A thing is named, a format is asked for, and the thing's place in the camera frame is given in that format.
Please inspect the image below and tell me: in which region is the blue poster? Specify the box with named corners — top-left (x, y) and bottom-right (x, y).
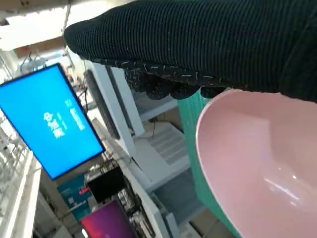
top-left (58, 175), bottom-right (91, 221)

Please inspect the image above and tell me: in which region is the blue screen monitor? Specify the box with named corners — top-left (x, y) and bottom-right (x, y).
top-left (0, 63), bottom-right (105, 180)

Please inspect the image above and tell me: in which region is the white mesh cabinet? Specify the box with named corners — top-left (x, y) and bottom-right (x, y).
top-left (84, 59), bottom-right (146, 157)

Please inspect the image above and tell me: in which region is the pink bowl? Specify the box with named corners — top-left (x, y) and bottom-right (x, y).
top-left (195, 88), bottom-right (317, 238)

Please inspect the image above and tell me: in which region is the green cutting mat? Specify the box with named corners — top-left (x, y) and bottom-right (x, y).
top-left (177, 86), bottom-right (241, 238)

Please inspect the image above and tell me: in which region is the purple screen monitor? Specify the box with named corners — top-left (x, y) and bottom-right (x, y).
top-left (80, 199), bottom-right (139, 238)

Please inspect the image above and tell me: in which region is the white metal rack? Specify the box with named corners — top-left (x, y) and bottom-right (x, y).
top-left (0, 116), bottom-right (43, 238)

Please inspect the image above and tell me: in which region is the white cabinet with slotted side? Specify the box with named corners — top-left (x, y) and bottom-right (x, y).
top-left (133, 96), bottom-right (196, 196)

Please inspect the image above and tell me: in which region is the dark screen monitor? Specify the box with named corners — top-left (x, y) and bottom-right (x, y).
top-left (86, 168), bottom-right (127, 204)

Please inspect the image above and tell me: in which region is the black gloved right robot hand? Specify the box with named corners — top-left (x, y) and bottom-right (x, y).
top-left (63, 0), bottom-right (317, 104)

